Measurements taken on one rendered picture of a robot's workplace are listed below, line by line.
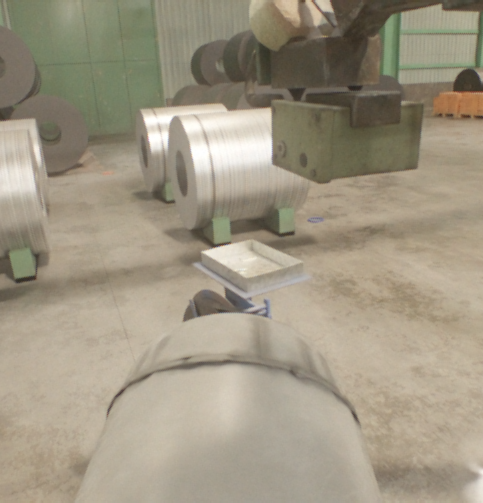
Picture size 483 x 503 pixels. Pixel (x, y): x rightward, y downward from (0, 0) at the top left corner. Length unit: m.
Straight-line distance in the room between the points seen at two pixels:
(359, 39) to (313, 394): 0.71
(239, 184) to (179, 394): 4.71
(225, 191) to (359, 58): 4.07
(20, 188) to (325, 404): 4.44
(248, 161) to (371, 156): 4.09
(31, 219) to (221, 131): 1.98
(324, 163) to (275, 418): 0.64
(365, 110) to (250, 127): 4.29
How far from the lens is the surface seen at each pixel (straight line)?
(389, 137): 0.84
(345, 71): 0.82
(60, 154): 10.83
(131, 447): 0.17
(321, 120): 0.76
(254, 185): 4.94
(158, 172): 7.05
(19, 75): 10.79
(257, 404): 0.17
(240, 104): 11.52
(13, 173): 4.61
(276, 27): 0.91
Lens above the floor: 1.62
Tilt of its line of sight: 21 degrees down
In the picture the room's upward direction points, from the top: 3 degrees counter-clockwise
